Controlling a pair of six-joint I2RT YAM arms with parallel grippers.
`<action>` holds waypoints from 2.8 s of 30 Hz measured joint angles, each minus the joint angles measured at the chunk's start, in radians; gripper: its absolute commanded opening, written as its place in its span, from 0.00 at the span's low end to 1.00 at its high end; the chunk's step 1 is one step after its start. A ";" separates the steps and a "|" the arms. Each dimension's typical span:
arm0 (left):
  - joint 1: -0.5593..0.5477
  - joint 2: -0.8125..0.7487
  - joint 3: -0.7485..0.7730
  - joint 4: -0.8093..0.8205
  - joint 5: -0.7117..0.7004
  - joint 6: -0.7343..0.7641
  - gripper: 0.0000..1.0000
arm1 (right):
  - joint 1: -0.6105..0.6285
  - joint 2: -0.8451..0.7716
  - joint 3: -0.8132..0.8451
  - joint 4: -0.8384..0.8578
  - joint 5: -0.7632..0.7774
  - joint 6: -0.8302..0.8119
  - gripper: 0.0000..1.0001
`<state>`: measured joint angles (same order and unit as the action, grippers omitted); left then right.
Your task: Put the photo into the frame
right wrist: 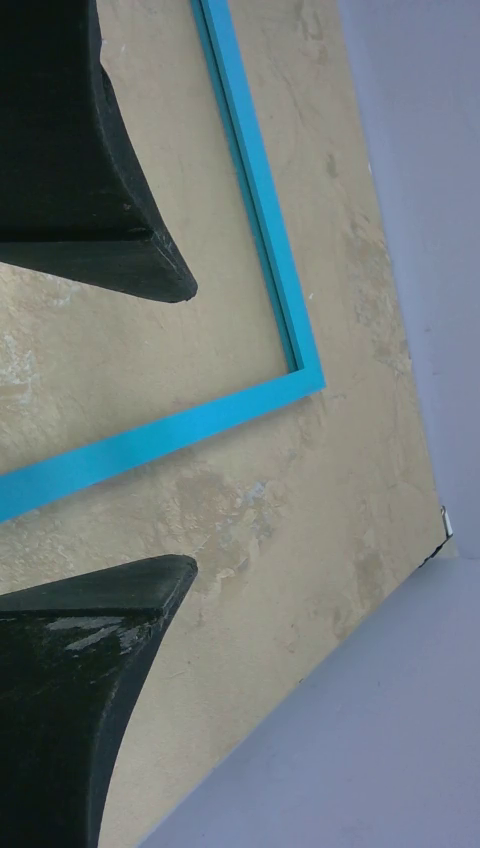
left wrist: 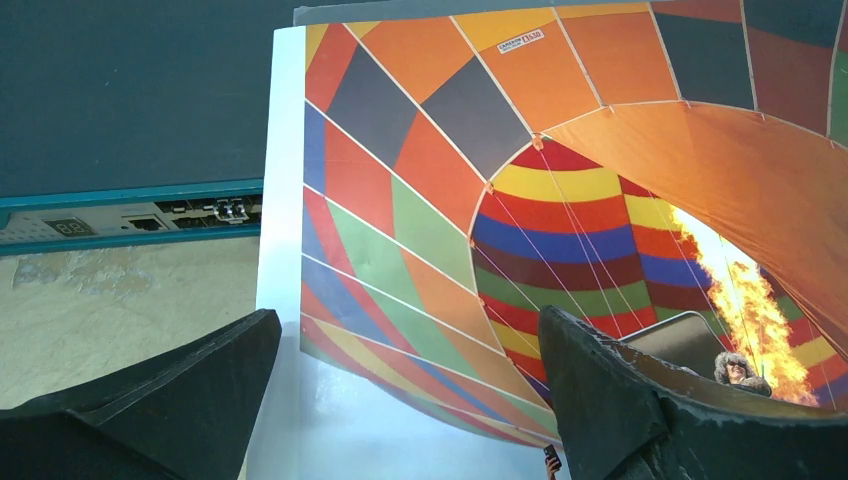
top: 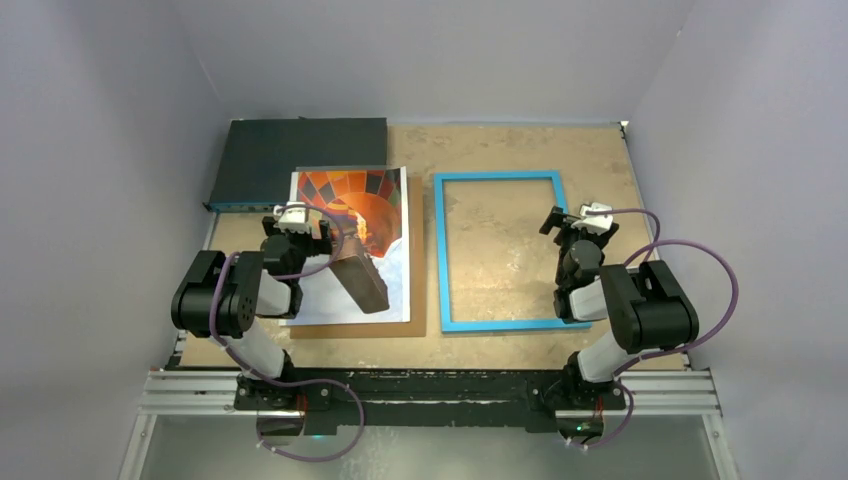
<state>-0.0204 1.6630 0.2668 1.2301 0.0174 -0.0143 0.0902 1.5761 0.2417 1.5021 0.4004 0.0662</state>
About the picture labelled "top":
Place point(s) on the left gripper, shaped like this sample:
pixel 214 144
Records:
pixel 315 245

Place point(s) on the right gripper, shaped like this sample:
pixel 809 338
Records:
pixel 557 217

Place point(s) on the blue wooden picture frame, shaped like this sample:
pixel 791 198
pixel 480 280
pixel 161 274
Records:
pixel 448 325

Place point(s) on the hot air balloon photo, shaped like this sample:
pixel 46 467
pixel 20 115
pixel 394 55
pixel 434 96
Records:
pixel 365 280

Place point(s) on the brown backing board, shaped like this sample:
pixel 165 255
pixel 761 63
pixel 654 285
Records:
pixel 417 325

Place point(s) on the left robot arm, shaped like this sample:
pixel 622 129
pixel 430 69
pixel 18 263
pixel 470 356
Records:
pixel 221 297

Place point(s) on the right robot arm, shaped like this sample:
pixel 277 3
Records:
pixel 647 309

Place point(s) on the dark blue flat box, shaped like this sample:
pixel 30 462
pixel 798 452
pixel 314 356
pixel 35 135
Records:
pixel 259 156

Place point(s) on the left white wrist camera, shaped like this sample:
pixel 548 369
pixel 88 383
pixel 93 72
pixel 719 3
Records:
pixel 292 217

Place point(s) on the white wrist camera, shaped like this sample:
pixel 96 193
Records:
pixel 292 217
pixel 595 218

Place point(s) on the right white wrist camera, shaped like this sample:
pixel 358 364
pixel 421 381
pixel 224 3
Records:
pixel 595 218

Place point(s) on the black aluminium mounting rail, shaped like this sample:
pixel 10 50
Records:
pixel 538 401

